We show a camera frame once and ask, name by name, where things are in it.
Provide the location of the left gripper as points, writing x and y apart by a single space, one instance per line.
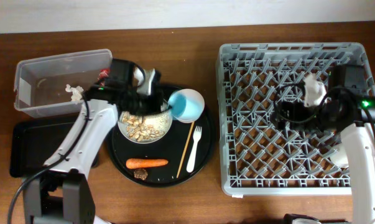
158 106

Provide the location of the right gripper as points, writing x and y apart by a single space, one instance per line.
296 110

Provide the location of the red snack wrapper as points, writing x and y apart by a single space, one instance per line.
103 74

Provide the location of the blue cup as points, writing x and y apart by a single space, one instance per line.
181 105

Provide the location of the pink bowl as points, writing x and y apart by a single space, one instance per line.
196 105

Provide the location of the white tissue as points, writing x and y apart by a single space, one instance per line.
76 92

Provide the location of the white cup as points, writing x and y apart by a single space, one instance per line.
339 156

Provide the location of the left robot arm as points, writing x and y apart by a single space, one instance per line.
59 192

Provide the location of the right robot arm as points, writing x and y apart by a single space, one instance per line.
353 117

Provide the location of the grey dishwasher rack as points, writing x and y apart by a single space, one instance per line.
257 158

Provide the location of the clear plastic waste bin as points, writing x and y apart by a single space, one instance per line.
44 85

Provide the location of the grey plate with rice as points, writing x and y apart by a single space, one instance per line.
145 129

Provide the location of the wooden chopstick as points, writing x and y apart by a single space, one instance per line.
185 149

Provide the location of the orange carrot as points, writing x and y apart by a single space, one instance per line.
145 163

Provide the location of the white plastic fork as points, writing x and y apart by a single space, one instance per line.
196 138

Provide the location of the round black serving tray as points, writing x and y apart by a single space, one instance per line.
170 148

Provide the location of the brown food scrap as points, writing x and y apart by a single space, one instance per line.
140 174

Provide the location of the black rectangular tray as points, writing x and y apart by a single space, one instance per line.
34 141

